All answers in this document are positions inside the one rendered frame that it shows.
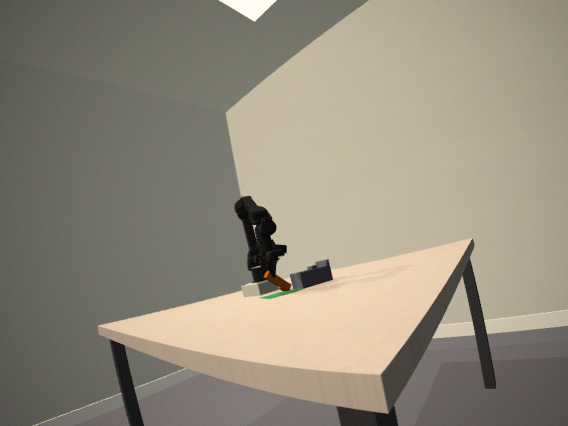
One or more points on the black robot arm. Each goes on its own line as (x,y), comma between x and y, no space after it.
(251,214)

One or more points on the orange l-shaped part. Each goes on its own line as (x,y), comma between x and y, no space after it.
(281,283)

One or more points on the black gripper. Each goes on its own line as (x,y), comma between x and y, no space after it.
(268,257)

